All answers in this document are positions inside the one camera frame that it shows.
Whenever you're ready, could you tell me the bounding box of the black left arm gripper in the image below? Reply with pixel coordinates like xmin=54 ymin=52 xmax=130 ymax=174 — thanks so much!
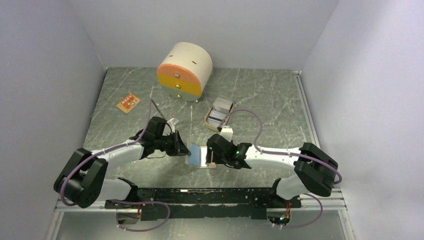
xmin=155 ymin=130 xmax=191 ymax=157

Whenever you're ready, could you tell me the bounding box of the stack of cards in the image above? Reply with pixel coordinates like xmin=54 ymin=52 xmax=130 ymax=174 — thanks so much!
xmin=207 ymin=96 xmax=234 ymax=128

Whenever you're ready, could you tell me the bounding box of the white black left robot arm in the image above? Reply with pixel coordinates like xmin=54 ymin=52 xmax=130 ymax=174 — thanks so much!
xmin=53 ymin=116 xmax=192 ymax=209

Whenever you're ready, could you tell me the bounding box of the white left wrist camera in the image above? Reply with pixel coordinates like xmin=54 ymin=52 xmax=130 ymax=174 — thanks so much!
xmin=167 ymin=117 xmax=180 ymax=126

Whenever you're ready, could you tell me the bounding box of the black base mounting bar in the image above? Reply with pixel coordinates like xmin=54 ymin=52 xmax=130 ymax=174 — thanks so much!
xmin=104 ymin=187 xmax=301 ymax=221

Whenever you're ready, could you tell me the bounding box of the orange patterned card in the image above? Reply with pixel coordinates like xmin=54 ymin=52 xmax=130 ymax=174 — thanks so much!
xmin=115 ymin=93 xmax=141 ymax=114

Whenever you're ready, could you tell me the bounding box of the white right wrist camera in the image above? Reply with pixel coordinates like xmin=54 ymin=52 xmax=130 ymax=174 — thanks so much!
xmin=219 ymin=125 xmax=234 ymax=142

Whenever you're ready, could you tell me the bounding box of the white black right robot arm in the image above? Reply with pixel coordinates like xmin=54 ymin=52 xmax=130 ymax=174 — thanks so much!
xmin=206 ymin=134 xmax=338 ymax=207

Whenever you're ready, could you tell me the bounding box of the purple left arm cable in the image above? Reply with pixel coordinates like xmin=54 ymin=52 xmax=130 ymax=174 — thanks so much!
xmin=59 ymin=98 xmax=172 ymax=233

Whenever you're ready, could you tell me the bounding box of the beige oval card tray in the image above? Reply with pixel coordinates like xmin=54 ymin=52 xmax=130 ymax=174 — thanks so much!
xmin=204 ymin=96 xmax=235 ymax=131

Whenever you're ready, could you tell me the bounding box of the beige leather card holder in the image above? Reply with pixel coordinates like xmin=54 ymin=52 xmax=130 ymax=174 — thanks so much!
xmin=185 ymin=142 xmax=217 ymax=169

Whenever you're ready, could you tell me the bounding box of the round pastel drawer cabinet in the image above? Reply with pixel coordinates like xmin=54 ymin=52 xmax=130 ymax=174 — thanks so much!
xmin=157 ymin=42 xmax=213 ymax=102

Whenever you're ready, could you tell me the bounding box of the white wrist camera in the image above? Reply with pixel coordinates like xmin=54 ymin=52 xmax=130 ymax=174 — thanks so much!
xmin=219 ymin=125 xmax=234 ymax=142
xmin=167 ymin=117 xmax=180 ymax=126

